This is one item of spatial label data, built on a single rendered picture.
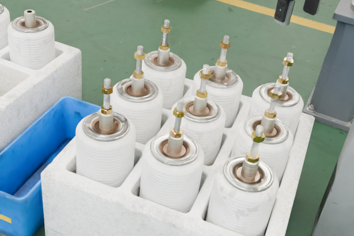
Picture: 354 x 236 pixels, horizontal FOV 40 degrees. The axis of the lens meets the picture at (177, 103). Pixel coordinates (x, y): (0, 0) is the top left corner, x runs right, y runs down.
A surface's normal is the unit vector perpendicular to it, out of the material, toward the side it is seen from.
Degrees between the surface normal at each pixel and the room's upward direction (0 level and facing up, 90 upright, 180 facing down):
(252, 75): 0
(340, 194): 90
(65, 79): 90
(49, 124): 88
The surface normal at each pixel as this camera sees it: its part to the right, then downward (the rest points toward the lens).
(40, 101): 0.91, 0.31
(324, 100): -0.43, 0.48
